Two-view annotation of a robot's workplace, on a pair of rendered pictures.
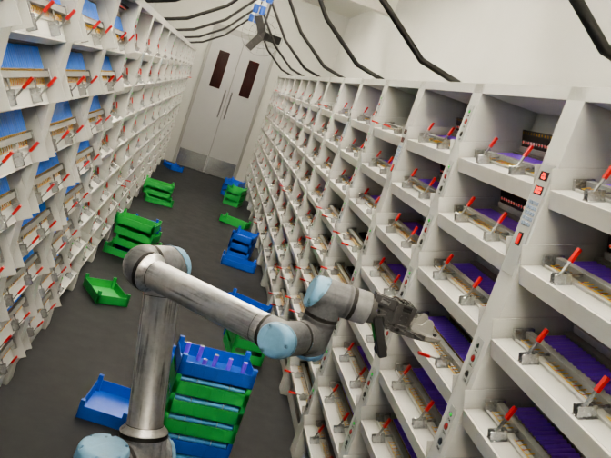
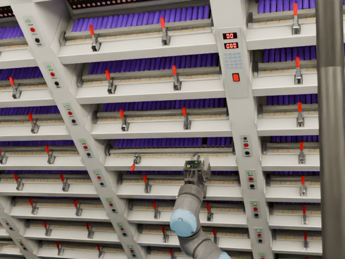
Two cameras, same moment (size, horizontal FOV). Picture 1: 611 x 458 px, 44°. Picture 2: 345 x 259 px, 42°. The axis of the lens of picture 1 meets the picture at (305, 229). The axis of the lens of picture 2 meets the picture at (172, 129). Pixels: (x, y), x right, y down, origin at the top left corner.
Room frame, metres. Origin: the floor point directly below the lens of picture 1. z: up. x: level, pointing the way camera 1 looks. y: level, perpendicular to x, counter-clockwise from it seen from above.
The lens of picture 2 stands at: (1.36, 0.74, 2.23)
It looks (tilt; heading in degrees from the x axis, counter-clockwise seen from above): 38 degrees down; 302
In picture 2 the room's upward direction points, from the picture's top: 16 degrees counter-clockwise
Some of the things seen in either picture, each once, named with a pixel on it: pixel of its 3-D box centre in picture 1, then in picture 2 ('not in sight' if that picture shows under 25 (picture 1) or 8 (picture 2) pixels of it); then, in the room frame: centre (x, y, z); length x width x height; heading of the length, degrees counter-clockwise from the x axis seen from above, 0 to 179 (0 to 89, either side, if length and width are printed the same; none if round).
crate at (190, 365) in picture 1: (215, 362); not in sight; (2.83, 0.16, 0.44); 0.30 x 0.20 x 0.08; 106
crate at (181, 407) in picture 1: (203, 398); not in sight; (2.83, 0.16, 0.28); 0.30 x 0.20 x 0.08; 106
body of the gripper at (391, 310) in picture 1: (390, 313); (194, 178); (1.97, -0.29, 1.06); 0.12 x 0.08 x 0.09; 100
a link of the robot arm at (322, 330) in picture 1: (311, 334); (192, 238); (1.93, -0.11, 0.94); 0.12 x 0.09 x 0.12; 148
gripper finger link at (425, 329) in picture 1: (427, 330); (205, 160); (1.96, -0.40, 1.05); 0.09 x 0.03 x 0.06; 92
